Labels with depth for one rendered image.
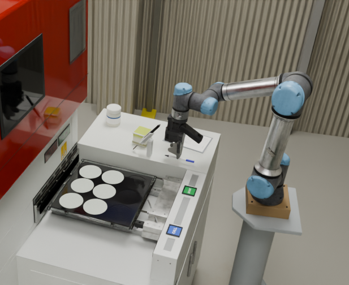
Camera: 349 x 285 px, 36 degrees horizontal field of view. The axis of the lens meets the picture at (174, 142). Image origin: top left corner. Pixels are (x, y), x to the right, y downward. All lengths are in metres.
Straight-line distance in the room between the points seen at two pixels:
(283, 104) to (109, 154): 0.89
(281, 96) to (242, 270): 1.04
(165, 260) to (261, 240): 0.69
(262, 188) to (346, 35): 2.39
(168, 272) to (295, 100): 0.80
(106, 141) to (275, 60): 2.21
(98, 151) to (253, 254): 0.89
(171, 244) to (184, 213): 0.19
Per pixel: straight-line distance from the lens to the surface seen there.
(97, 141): 2.57
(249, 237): 2.60
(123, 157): 2.50
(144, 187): 2.41
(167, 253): 2.03
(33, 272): 2.25
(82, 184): 2.41
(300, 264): 3.51
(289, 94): 2.03
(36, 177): 2.20
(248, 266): 2.72
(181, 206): 2.24
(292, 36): 4.38
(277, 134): 2.14
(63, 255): 2.21
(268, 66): 4.47
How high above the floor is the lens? 2.41
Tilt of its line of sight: 34 degrees down
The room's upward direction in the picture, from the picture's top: 7 degrees clockwise
